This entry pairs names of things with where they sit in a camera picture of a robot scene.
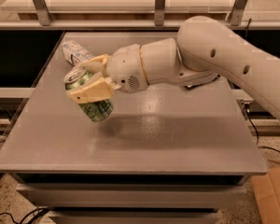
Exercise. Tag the green soda can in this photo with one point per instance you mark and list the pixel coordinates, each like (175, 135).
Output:
(97, 111)

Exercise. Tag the metal rail frame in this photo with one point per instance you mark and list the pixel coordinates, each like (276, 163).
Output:
(34, 14)

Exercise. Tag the black snack bar wrapper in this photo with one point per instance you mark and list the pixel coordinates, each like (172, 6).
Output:
(189, 87)

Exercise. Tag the grey drawer cabinet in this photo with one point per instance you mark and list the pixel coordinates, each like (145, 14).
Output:
(167, 155)

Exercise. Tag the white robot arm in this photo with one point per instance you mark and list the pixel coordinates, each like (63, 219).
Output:
(203, 49)

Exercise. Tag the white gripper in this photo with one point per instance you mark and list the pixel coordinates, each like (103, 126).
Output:
(125, 68)

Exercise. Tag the cardboard box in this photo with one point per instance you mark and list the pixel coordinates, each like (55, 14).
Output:
(267, 193)

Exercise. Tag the clear plastic water bottle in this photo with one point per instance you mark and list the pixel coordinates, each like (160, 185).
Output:
(74, 53)

